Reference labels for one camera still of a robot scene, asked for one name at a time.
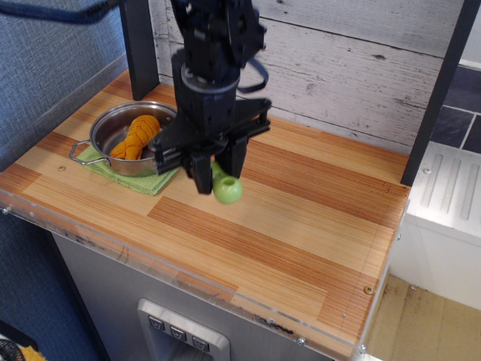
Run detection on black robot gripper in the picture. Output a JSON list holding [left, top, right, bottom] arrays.
[[149, 71, 271, 195]]

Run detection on green toy spatula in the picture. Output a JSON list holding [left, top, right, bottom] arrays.
[[211, 161, 243, 205]]

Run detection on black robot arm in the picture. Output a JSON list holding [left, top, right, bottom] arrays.
[[149, 1, 271, 194]]

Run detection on silver steel pot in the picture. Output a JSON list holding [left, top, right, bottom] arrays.
[[70, 101, 177, 177]]

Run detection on green folded cloth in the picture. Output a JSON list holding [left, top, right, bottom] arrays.
[[71, 144, 178, 196]]

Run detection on orange plush toy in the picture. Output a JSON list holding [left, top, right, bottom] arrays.
[[110, 115, 160, 160]]

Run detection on silver dispenser panel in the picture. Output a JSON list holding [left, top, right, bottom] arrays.
[[138, 299, 231, 360]]

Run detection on clear acrylic edge guard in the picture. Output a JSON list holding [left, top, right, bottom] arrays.
[[1, 181, 409, 360]]

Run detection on white ribbed cabinet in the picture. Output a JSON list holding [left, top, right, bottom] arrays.
[[389, 142, 480, 309]]

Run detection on yellow object at corner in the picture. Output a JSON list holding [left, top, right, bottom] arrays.
[[20, 347, 47, 361]]

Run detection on dark grey left post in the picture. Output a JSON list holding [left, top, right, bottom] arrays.
[[119, 0, 159, 101]]

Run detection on dark grey post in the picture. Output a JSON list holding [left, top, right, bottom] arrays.
[[401, 0, 480, 187], [119, 0, 159, 101]]

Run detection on dark grey right post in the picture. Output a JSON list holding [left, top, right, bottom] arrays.
[[401, 0, 480, 187]]

